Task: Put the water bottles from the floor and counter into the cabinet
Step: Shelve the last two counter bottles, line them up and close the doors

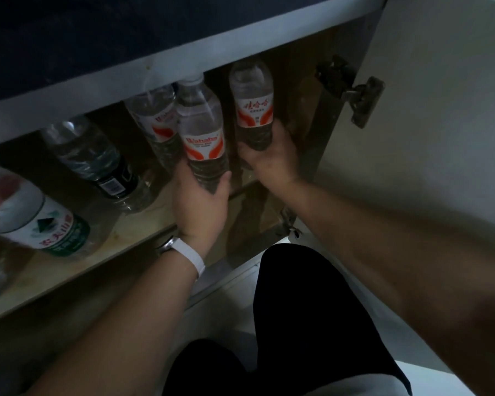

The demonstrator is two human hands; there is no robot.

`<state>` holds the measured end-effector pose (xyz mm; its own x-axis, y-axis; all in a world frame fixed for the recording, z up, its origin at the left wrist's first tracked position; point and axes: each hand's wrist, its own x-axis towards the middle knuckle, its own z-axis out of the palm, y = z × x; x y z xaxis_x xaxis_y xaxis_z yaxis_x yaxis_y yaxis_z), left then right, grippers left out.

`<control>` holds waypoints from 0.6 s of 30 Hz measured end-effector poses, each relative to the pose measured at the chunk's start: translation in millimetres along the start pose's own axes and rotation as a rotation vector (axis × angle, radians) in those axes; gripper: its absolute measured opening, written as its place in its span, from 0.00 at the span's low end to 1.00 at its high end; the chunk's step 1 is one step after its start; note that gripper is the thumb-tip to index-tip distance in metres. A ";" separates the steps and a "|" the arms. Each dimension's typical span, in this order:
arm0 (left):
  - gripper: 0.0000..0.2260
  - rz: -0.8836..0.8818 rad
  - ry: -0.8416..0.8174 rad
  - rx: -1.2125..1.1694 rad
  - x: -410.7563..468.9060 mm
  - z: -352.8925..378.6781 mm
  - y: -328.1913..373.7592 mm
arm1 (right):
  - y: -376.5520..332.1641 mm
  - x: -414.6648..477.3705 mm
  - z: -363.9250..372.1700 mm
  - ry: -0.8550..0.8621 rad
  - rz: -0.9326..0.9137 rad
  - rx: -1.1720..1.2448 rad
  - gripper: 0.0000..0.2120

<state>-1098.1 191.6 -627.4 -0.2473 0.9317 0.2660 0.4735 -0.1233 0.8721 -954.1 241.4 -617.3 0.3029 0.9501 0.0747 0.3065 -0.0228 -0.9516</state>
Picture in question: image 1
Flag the black countertop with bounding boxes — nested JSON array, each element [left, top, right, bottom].
[[0, 0, 343, 106]]

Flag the hinged cabinet door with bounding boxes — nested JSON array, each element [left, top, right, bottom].
[[296, 0, 495, 376]]

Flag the person's black trousers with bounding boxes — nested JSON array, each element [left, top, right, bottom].
[[161, 244, 413, 396]]

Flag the person's left hand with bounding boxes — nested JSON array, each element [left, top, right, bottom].
[[172, 158, 233, 259]]

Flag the smartwatch with white band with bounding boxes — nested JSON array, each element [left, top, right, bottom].
[[156, 236, 206, 279]]

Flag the person's right forearm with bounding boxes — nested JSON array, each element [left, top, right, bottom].
[[280, 179, 495, 396]]

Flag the beige tiled floor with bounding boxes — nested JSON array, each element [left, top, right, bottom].
[[181, 239, 454, 396]]

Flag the white-capped green label water bottle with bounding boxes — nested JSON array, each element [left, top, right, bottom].
[[41, 115, 153, 213]]

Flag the person's left forearm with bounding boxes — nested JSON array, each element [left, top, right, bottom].
[[24, 251, 201, 396]]

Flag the green cap water bottle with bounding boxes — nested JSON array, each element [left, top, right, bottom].
[[0, 160, 120, 260]]

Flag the person's grey shirt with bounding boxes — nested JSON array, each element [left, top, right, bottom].
[[305, 375, 413, 396]]

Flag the person's right hand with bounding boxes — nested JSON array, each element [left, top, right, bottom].
[[237, 119, 302, 194]]

